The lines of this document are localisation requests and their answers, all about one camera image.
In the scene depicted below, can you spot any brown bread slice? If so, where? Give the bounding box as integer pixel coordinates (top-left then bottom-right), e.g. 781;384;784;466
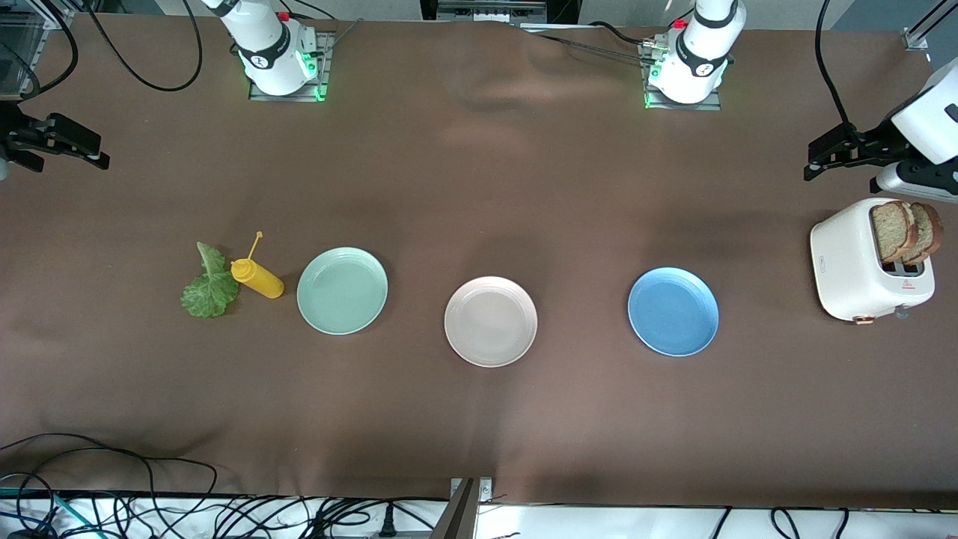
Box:
902;202;944;267
870;200;919;264

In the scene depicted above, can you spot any green lettuce leaf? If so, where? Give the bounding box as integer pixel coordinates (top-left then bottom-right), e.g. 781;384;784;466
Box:
180;241;242;319

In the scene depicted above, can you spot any yellow squeeze bottle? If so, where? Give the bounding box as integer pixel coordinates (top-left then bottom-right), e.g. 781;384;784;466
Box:
230;231;286;300

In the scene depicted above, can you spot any blue plate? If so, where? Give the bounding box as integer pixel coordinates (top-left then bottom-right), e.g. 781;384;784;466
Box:
627;267;720;357

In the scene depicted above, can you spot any green plate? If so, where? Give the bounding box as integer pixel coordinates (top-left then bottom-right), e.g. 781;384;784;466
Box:
296;247;389;335

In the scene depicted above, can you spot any beige plate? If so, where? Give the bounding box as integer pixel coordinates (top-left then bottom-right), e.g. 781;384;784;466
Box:
444;276;538;368

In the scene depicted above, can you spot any white toaster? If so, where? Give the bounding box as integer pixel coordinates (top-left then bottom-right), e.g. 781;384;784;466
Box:
810;198;936;325

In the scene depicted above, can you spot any black equipment box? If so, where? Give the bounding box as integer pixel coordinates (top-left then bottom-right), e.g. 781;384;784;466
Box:
419;0;583;25

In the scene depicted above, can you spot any brown table cloth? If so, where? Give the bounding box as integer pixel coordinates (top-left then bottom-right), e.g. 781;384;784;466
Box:
0;11;958;510

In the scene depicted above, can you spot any aluminium frame rail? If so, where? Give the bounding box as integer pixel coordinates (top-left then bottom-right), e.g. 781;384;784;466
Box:
0;0;76;102
902;0;958;52

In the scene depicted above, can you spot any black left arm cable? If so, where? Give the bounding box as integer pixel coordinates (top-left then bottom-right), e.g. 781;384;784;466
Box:
814;0;858;130

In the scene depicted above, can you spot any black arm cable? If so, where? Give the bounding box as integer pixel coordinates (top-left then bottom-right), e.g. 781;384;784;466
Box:
0;0;204;102
814;0;858;130

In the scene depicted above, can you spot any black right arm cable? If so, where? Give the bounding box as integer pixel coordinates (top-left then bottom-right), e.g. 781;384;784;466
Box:
0;0;204;102

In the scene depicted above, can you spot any grey left arm base plate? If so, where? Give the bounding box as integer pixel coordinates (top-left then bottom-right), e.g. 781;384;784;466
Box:
640;39;724;112

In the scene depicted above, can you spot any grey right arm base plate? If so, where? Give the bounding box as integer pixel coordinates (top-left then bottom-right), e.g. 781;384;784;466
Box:
248;31;330;103

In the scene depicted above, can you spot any black left base cable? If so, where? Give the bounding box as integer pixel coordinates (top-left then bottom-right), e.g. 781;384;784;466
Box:
524;21;678;62

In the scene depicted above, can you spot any long black looped cable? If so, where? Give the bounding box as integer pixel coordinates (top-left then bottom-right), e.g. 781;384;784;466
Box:
0;433;219;539

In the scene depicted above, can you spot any thin right base cable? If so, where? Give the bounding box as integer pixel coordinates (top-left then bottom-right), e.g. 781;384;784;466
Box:
284;0;365;59

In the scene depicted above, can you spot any teal cable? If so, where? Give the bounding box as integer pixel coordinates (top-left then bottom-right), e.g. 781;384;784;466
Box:
0;485;87;539

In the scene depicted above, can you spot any tangled black cable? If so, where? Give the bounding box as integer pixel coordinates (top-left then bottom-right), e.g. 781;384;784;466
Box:
97;494;450;539

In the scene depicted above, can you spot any grey metal bracket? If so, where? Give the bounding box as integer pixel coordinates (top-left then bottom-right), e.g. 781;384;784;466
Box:
430;477;495;539

